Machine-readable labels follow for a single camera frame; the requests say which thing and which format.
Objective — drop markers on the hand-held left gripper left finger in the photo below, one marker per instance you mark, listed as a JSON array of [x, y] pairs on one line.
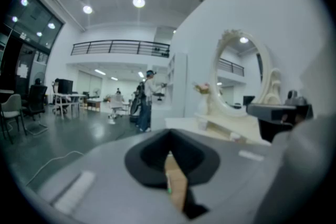
[[105, 191]]

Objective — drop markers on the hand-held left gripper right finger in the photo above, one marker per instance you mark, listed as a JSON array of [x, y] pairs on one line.
[[231, 178]]

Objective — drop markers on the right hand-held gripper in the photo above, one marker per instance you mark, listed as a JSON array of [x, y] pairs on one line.
[[275, 129]]

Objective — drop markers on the small white green item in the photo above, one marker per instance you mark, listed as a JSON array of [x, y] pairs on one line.
[[168, 184]]

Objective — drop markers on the cream ornate oval mirror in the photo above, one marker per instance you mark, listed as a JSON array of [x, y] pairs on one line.
[[265, 70]]

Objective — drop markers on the small white cup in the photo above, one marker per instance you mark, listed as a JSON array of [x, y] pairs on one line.
[[235, 137], [202, 124]]

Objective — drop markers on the pink flower bouquet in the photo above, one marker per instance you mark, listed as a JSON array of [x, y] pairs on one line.
[[202, 87]]

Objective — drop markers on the low wooden table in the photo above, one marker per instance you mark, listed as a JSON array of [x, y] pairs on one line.
[[93, 104]]

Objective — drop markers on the white swivel chair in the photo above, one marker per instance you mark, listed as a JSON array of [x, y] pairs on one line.
[[116, 103]]

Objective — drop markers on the white shelf unit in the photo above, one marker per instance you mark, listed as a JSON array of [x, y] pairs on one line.
[[179, 81]]

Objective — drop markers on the standing fan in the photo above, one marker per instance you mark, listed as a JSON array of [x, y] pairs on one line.
[[96, 91]]

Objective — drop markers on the white office desk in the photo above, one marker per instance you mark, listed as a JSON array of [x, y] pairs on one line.
[[71, 96]]

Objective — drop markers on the black monitor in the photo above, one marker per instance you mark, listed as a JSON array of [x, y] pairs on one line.
[[65, 86]]

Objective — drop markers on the black office chair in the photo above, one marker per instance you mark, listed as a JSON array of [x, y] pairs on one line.
[[36, 99]]

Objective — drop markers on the beige chair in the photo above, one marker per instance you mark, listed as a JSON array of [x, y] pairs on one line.
[[11, 105]]

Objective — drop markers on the black balcony railing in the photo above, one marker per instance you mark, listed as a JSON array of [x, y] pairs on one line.
[[118, 47]]

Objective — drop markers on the round ceiling light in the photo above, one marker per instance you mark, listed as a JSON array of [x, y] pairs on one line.
[[87, 9], [138, 2], [24, 2]]

